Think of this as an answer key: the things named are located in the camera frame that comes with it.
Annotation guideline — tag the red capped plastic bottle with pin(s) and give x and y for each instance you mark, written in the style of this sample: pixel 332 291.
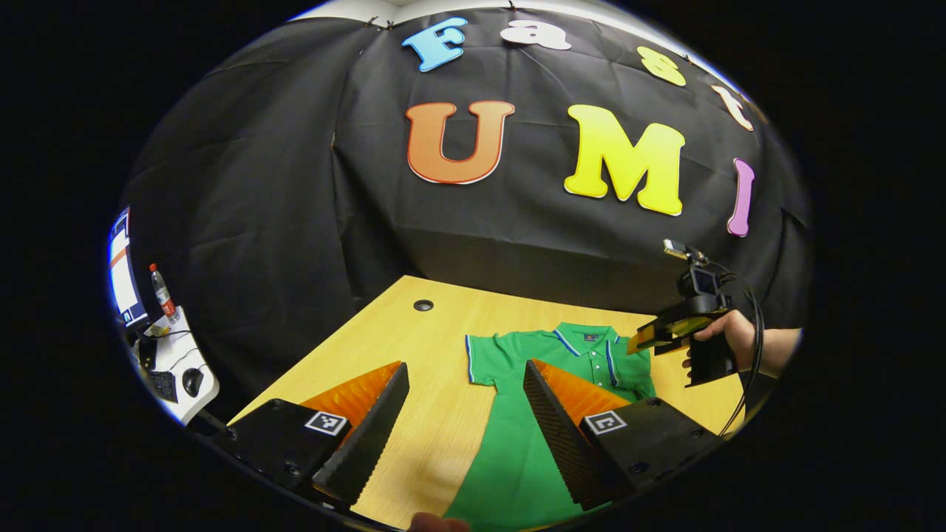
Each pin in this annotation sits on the red capped plastic bottle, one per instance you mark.
pixel 164 299

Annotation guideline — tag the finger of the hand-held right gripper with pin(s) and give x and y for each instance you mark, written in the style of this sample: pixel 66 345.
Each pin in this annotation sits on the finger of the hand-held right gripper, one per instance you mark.
pixel 665 336
pixel 698 307

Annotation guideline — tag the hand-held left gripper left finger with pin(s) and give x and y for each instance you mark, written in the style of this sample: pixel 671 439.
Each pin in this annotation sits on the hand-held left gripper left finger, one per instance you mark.
pixel 369 443

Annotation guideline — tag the black backdrop cloth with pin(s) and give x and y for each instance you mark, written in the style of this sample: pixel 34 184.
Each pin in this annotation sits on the black backdrop cloth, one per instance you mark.
pixel 259 222

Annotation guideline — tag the black computer mouse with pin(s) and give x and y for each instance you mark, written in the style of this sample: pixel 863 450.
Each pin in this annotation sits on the black computer mouse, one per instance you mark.
pixel 194 381

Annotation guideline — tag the green T-shirt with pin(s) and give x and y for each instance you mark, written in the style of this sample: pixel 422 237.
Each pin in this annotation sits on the green T-shirt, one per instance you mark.
pixel 510 443

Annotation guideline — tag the black table grommet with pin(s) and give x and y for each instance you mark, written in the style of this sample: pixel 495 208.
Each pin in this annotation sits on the black table grommet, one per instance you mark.
pixel 423 304

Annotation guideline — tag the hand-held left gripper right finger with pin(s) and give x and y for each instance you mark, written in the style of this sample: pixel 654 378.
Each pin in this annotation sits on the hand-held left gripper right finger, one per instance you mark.
pixel 565 443

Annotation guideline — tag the computer monitor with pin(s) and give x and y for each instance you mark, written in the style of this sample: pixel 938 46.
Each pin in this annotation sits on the computer monitor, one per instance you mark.
pixel 122 281

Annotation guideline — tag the black keyboard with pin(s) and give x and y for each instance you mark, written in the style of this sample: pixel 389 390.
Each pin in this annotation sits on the black keyboard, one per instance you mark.
pixel 162 386

